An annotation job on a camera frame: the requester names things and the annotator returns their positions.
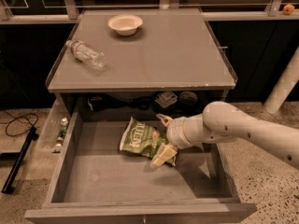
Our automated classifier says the small orange object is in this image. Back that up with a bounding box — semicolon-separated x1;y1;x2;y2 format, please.
282;4;294;15

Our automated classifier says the dark round container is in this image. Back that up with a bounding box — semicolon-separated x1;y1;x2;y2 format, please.
178;91;199;107

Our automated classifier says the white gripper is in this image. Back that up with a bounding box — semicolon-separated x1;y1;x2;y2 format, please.
150;114;194;168

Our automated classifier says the clear plastic storage bin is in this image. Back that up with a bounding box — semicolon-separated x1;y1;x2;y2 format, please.
37;101;70;153

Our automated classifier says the small patterned snack packet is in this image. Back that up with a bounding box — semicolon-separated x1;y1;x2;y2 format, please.
155;91;178;108

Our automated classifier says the grey counter cabinet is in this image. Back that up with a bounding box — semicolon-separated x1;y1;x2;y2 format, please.
47;8;237;120

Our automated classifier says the metal railing frame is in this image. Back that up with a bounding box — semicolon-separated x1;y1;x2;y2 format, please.
0;0;299;24

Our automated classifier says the clear plastic water bottle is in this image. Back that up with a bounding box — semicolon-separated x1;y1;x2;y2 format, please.
66;40;107;70

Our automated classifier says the black floor stand bar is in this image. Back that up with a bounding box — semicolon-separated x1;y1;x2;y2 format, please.
1;126;38;194

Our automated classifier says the white paper bowl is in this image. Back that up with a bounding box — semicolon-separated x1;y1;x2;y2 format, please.
108;14;143;36

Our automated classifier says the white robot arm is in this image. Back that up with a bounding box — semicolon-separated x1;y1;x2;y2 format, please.
150;101;299;169

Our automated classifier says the green jalapeno chip bag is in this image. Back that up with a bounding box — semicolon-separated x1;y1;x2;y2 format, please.
120;118;169;159

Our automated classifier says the open grey top drawer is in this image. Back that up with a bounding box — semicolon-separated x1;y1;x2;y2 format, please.
25;111;257;224

